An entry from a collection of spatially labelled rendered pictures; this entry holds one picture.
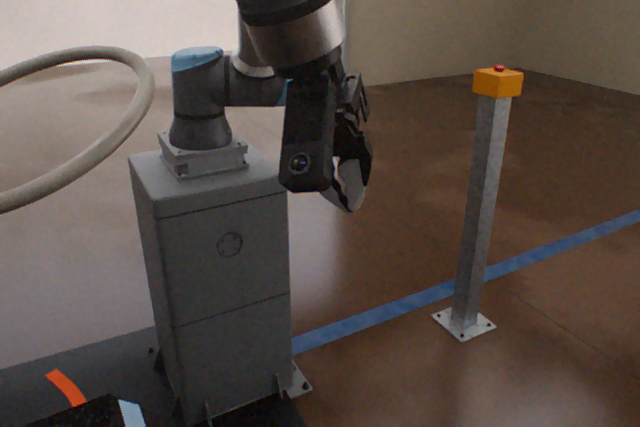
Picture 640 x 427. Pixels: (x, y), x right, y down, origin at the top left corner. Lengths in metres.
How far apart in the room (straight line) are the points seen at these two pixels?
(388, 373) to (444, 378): 0.21
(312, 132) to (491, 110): 1.43
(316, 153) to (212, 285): 1.15
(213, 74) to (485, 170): 1.03
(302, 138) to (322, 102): 0.04
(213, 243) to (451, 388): 1.05
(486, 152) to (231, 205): 0.94
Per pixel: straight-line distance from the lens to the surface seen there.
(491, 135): 1.89
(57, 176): 0.85
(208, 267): 1.54
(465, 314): 2.25
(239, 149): 1.53
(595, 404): 2.16
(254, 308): 1.68
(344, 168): 0.56
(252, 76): 1.41
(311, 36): 0.46
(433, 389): 2.02
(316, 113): 0.48
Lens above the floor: 1.42
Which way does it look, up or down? 24 degrees down
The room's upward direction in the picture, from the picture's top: straight up
